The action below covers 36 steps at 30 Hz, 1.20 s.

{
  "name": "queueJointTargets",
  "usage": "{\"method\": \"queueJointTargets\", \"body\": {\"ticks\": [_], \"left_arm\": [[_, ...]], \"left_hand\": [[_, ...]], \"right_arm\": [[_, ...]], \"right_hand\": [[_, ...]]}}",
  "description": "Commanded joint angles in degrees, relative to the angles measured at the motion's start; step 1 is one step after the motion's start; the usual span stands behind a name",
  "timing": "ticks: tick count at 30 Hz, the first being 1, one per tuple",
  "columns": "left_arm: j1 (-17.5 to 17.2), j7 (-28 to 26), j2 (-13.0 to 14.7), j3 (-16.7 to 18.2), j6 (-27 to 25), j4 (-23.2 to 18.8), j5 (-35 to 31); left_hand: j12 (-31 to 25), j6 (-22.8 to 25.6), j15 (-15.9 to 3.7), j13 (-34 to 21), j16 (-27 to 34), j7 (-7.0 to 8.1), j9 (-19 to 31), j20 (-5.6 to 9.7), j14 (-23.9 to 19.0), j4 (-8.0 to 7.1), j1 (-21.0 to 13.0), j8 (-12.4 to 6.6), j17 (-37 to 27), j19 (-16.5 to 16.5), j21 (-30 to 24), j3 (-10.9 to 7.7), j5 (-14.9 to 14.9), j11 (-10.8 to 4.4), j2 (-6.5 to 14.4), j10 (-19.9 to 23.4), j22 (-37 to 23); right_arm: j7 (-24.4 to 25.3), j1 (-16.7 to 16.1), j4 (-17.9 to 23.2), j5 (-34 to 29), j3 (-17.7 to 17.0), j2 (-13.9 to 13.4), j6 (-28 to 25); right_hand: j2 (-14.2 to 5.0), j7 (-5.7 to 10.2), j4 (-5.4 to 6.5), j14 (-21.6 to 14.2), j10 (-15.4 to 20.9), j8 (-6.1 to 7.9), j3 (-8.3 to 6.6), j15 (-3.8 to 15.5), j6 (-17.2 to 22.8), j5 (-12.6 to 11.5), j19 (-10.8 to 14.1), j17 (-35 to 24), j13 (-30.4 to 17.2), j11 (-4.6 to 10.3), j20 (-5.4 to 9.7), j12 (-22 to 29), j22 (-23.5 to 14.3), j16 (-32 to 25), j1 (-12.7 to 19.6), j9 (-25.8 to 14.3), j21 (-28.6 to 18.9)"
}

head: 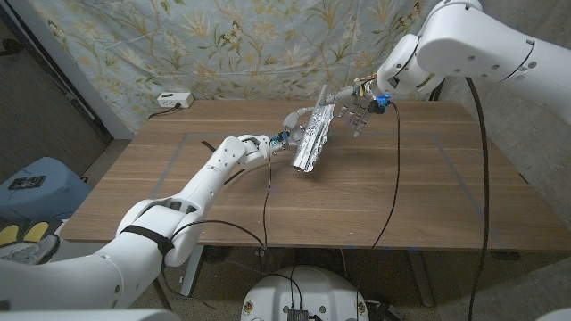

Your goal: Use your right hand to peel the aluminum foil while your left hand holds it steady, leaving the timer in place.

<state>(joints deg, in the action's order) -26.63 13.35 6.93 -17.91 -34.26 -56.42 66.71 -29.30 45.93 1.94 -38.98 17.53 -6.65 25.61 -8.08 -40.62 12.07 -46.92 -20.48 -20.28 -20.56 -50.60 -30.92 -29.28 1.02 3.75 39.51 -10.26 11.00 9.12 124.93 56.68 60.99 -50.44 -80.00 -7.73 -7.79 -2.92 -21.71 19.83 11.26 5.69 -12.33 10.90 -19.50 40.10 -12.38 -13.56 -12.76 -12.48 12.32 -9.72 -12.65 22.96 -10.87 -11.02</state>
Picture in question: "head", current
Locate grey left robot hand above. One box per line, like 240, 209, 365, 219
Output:
270, 106, 322, 152

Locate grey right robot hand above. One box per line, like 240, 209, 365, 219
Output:
325, 78, 380, 138

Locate aluminum foil roll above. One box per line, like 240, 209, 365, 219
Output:
292, 84, 335, 174

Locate black backdrop stand pole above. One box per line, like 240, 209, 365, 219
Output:
427, 78, 447, 102

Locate floral print fabric backdrop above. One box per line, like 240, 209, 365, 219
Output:
26, 0, 447, 106

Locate white power strip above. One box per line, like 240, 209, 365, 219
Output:
156, 92, 194, 110

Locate white robot torso base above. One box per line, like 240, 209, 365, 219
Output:
240, 266, 370, 321

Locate white table leg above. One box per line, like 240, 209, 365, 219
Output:
179, 244, 206, 299

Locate grey table leg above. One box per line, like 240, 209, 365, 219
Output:
408, 249, 436, 308

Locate blue chair with cushion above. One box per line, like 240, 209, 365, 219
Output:
0, 156, 93, 219

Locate thin black left wrist cable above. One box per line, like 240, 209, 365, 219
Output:
171, 146, 274, 251

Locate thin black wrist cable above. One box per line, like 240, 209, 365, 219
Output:
171, 146, 274, 251
369, 100, 401, 251

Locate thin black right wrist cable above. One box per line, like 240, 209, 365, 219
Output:
369, 100, 401, 251

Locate black power strip cord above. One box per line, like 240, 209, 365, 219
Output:
147, 103, 182, 120

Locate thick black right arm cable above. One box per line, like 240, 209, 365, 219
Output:
466, 78, 491, 321

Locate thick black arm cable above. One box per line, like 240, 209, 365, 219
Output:
466, 78, 491, 321
153, 265, 215, 311

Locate black torso cable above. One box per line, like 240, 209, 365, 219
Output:
262, 266, 305, 311

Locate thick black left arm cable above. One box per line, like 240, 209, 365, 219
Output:
153, 265, 215, 311

